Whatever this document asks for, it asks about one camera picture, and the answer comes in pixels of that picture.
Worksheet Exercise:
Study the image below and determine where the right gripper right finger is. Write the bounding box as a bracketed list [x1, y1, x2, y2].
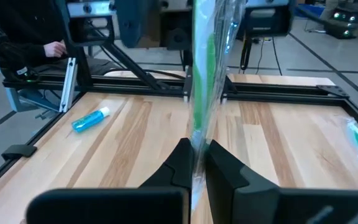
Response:
[204, 139, 358, 224]

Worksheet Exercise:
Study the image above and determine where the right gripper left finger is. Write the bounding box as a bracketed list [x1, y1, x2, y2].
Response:
[25, 138, 195, 224]

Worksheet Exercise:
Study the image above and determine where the blue mouthwash bottle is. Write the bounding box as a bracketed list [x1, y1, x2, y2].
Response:
[71, 106, 111, 134]

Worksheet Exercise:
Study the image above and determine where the black table clamp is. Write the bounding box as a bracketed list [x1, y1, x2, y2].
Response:
[1, 144, 38, 162]

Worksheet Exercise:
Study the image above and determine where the silver aluminium extrusion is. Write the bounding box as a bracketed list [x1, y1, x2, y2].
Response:
[58, 57, 78, 113]

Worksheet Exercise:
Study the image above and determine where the person's hand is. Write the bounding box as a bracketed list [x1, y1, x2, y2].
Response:
[43, 40, 68, 58]

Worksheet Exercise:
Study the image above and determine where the person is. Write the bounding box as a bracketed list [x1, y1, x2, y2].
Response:
[0, 0, 74, 82]

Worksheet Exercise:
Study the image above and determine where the computer tower with LEDs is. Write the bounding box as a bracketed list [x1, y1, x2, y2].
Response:
[324, 6, 358, 40]

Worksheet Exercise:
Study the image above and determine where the black aluminium table frame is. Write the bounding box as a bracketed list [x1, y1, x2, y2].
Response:
[0, 40, 358, 195]

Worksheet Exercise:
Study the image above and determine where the black hanging strap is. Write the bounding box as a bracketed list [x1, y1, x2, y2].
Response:
[240, 33, 254, 71]

